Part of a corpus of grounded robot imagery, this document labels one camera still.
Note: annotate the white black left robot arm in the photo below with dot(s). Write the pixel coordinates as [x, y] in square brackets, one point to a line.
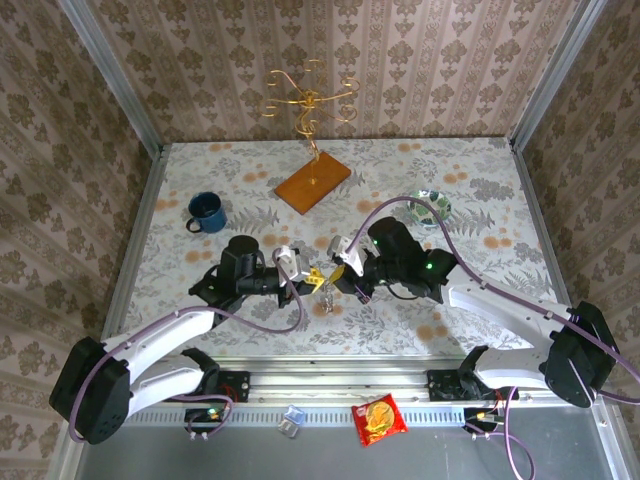
[165, 332]

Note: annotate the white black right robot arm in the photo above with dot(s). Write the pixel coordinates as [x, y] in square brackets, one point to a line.
[500, 300]

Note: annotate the green leaf pattern bowl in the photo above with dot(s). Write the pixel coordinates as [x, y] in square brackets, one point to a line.
[425, 212]

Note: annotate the dark blue enamel mug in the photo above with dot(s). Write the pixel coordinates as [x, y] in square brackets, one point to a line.
[210, 215]

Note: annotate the floral patterned tablecloth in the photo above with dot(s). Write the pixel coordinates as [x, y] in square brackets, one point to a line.
[400, 165]

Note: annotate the small clear plastic case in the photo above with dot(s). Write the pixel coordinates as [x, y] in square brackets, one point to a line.
[291, 420]

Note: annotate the red snack packet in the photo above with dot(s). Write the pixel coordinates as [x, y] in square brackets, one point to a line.
[380, 420]

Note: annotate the small black controller board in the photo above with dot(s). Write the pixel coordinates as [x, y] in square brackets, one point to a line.
[207, 419]
[482, 419]

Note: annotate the aluminium mounting rail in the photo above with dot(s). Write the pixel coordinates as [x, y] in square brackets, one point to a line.
[340, 382]

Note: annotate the aluminium table edge rail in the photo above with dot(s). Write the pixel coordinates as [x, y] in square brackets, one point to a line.
[141, 215]
[542, 225]

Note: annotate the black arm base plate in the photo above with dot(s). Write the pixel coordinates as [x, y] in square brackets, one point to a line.
[240, 387]
[440, 385]

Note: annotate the aluminium frame post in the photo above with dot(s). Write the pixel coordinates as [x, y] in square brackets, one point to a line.
[115, 80]
[555, 75]

